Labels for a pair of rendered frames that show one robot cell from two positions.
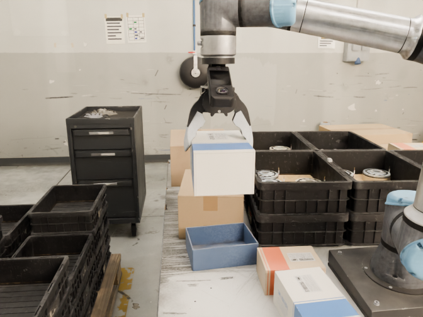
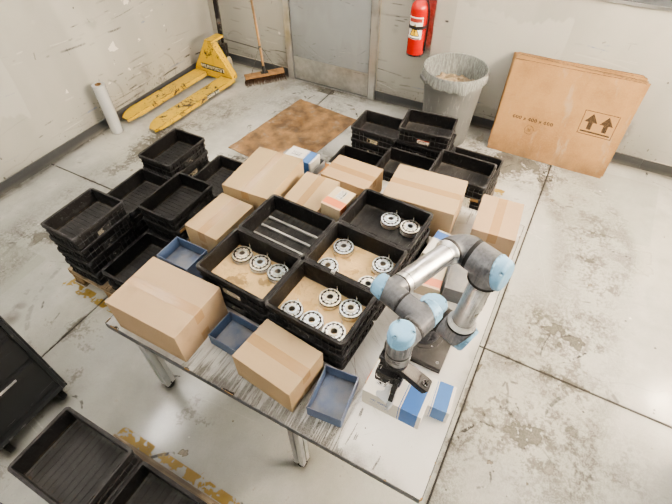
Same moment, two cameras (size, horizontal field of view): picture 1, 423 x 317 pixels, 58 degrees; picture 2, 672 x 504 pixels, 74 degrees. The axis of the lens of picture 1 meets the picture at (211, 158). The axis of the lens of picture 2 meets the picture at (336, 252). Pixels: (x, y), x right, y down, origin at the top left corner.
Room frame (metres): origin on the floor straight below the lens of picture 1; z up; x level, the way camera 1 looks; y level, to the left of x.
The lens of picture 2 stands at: (0.60, 0.63, 2.50)
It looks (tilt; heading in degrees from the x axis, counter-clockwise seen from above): 48 degrees down; 304
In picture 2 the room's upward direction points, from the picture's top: 1 degrees counter-clockwise
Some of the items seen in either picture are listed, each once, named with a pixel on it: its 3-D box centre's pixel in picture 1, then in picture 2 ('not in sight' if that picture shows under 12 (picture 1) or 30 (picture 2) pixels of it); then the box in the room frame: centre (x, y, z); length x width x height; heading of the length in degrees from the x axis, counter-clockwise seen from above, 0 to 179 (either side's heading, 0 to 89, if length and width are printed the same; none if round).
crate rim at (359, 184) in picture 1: (373, 166); (356, 256); (1.32, -0.59, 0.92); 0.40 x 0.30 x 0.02; 2
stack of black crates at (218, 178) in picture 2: not in sight; (222, 192); (2.76, -1.04, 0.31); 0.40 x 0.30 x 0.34; 95
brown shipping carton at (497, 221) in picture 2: not in sight; (495, 227); (0.86, -1.29, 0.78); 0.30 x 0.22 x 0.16; 100
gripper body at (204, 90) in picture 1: (217, 86); (393, 366); (0.83, -0.01, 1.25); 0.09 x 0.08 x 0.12; 5
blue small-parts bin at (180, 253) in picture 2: not in sight; (183, 257); (2.09, -0.19, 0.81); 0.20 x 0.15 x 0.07; 4
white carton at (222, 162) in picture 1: (218, 159); (397, 393); (0.80, -0.02, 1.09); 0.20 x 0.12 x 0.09; 5
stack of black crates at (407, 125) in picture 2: not in sight; (424, 148); (1.72, -2.30, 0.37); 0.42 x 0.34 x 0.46; 5
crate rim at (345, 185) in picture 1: (291, 167); (321, 300); (1.31, -0.29, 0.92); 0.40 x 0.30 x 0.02; 2
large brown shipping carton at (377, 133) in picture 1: (361, 146); (265, 184); (2.11, -0.86, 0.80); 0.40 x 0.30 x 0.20; 98
